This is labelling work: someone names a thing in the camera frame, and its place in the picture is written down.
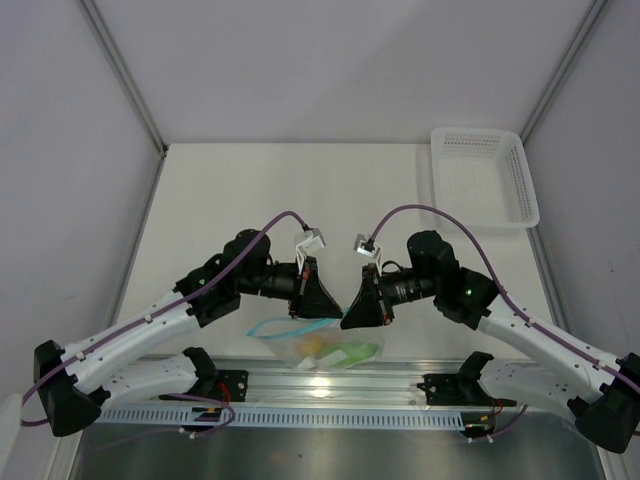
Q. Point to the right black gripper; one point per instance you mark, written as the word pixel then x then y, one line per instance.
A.
pixel 368 308

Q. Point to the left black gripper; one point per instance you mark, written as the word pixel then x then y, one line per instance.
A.
pixel 311 299

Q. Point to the clear zip top bag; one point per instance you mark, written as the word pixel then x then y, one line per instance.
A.
pixel 281 335

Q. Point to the yellow toy fruit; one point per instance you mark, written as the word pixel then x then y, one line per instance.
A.
pixel 311 345

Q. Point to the green toy vegetable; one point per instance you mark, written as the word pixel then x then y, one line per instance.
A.
pixel 345 355

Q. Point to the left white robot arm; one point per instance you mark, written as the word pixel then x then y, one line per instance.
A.
pixel 78 382

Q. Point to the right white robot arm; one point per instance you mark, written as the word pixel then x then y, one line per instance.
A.
pixel 595 390

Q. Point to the white plastic basket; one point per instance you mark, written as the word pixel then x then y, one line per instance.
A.
pixel 482 178

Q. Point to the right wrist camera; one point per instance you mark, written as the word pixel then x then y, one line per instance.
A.
pixel 365 246

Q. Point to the aluminium rail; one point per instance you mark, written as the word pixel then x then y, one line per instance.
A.
pixel 377 385

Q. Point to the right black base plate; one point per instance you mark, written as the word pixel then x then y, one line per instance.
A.
pixel 445 389

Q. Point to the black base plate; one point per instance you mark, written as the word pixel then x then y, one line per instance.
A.
pixel 228 386
pixel 445 389

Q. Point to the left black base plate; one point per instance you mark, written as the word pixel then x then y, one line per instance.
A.
pixel 228 386

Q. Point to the white slotted cable duct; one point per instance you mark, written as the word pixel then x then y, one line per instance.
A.
pixel 247 416

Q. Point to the left aluminium frame post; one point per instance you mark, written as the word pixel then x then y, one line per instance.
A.
pixel 121 71

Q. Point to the aluminium frame post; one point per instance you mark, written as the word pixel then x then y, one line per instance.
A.
pixel 121 71
pixel 579 42

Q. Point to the right aluminium frame post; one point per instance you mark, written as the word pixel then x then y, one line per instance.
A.
pixel 579 42

